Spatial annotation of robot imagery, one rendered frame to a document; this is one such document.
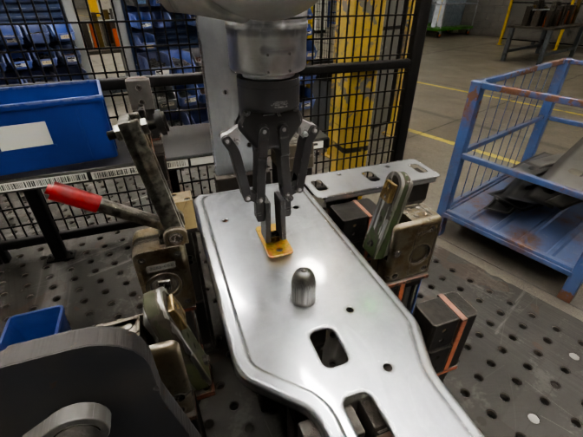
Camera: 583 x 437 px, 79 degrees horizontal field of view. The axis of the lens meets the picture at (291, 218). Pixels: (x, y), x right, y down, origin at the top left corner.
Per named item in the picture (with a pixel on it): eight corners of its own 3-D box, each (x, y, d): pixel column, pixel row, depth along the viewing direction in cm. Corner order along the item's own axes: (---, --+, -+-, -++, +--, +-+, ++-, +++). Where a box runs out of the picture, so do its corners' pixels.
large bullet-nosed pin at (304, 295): (318, 312, 45) (321, 273, 42) (296, 318, 45) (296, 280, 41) (309, 295, 48) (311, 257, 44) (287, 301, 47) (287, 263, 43)
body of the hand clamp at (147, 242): (215, 394, 66) (185, 244, 46) (178, 407, 64) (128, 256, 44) (211, 368, 70) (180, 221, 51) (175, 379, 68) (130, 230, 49)
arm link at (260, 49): (321, 18, 36) (318, 80, 39) (291, 14, 43) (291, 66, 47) (233, 21, 34) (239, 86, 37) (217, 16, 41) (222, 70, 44)
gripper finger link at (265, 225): (271, 202, 49) (265, 203, 49) (271, 243, 53) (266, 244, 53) (265, 192, 52) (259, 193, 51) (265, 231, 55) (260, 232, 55)
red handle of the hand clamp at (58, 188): (185, 231, 46) (45, 188, 38) (178, 244, 47) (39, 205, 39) (181, 214, 50) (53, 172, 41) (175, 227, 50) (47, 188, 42)
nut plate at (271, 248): (294, 252, 52) (294, 246, 52) (269, 258, 51) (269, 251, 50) (277, 224, 59) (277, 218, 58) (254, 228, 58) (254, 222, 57)
